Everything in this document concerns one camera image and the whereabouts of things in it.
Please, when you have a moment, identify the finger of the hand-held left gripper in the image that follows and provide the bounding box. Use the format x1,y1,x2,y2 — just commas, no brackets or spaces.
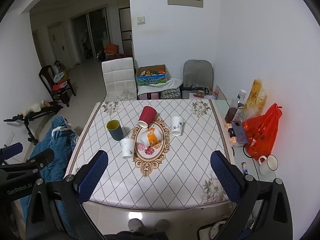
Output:
0,148,55,173
0,142,23,161

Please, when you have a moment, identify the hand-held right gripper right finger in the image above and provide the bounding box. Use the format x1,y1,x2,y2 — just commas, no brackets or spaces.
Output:
210,150,293,240

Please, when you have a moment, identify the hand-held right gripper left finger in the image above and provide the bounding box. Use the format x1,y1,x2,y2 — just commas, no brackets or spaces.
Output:
25,150,109,240

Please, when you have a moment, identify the white printed paper cup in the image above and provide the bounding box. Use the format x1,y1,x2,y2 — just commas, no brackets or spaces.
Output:
170,116,185,136
120,138,136,160

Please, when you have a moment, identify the dark green cup yellow inside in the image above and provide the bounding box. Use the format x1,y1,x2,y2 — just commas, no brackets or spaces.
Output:
106,119,123,141

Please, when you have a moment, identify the orange and white cup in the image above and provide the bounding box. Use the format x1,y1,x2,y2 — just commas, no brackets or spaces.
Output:
139,127,162,147

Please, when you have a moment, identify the red paper cup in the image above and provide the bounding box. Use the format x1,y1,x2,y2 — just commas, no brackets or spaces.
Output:
138,106,158,128

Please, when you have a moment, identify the blue quilted blanket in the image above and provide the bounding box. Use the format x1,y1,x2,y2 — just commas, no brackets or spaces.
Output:
19,116,81,232

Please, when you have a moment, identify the black folding stand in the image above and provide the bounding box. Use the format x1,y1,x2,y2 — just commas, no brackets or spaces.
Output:
3,101,63,145

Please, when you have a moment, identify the white enamel mug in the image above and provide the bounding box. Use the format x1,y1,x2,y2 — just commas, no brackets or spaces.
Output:
258,155,279,176

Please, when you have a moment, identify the purple smartphone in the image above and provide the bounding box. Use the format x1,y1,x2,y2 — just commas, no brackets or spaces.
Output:
230,120,249,145

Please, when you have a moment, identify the beige stuffed toy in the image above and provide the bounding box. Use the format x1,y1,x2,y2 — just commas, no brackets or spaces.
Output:
20,100,51,117

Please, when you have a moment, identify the diamond pattern floral tablecloth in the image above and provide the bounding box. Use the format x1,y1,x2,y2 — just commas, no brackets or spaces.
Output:
64,99,235,210

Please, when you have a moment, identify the orange plastic bag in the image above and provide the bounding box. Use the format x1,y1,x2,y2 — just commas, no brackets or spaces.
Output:
242,103,283,161

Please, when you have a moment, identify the brown liquid bottle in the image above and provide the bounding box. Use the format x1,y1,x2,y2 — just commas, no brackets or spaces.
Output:
224,97,245,124

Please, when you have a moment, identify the grey slipper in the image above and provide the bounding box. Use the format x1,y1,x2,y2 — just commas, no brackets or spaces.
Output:
128,218,144,232
153,219,171,232

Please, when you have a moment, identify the red cloth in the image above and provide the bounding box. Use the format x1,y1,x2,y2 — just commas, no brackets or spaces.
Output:
52,80,68,92

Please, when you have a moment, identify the dark wooden chair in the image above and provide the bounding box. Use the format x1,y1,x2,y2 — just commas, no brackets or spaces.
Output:
38,65,77,108

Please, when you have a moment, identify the clear bottle white cap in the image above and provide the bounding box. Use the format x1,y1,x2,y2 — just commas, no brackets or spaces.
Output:
236,89,247,103

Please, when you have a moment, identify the yellow plastic bag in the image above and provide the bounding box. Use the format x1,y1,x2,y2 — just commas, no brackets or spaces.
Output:
244,79,268,118

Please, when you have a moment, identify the pink storage box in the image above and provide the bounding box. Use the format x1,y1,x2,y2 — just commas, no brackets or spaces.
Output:
138,92,160,101

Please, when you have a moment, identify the patterned black white bag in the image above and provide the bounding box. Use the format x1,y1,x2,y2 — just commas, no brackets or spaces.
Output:
160,88,181,100

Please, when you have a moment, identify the white padded chair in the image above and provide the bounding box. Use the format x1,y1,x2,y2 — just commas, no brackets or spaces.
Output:
101,57,137,101

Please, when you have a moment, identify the grey cushioned chair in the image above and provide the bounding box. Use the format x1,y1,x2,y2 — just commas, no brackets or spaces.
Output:
182,59,215,99

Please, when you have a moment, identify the white cloth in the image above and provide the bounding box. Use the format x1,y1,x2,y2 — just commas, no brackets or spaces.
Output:
137,78,183,95

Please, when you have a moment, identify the blue printed cardboard box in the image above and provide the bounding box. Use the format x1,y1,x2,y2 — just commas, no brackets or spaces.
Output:
136,64,168,86

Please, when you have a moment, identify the orange box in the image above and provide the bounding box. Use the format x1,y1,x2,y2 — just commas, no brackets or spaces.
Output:
103,44,119,54

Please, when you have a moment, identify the glass sliding door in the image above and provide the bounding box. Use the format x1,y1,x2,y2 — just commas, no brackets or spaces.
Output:
71,7,111,61

